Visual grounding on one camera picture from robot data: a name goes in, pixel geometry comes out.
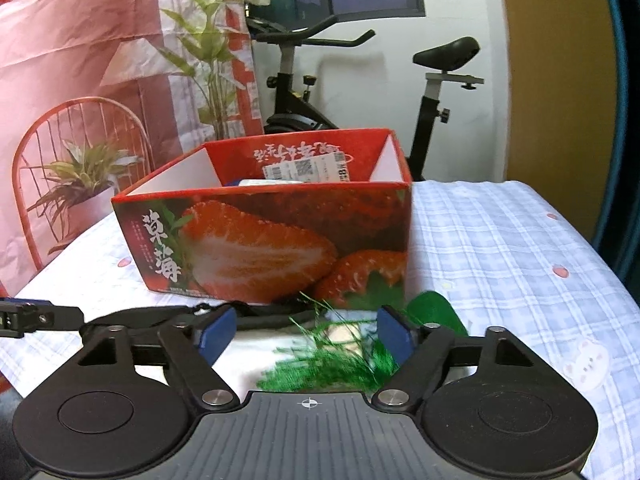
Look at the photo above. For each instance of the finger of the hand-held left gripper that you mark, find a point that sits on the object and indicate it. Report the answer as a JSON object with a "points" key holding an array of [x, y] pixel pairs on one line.
{"points": [[50, 319]]}

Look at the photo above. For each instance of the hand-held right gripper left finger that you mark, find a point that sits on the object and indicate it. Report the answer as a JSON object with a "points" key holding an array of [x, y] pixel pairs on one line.
{"points": [[217, 335]]}

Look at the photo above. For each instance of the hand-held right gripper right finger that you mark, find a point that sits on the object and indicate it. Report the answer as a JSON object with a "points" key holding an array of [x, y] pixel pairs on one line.
{"points": [[395, 335]]}

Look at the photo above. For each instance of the green tasselled sachet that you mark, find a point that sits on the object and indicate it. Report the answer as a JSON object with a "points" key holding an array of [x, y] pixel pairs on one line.
{"points": [[435, 310]]}

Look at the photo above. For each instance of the red strawberry print cardboard box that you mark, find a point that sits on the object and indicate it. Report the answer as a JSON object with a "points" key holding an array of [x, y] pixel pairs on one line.
{"points": [[250, 250]]}

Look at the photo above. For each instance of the black exercise bike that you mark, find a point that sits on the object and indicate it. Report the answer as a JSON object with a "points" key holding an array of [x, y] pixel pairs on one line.
{"points": [[292, 95]]}

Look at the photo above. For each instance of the printed pink backdrop cloth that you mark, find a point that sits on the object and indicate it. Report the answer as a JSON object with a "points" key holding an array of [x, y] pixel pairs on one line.
{"points": [[75, 35]]}

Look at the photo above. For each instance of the yellow wooden panel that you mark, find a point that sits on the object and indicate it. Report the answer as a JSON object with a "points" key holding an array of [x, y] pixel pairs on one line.
{"points": [[560, 85]]}

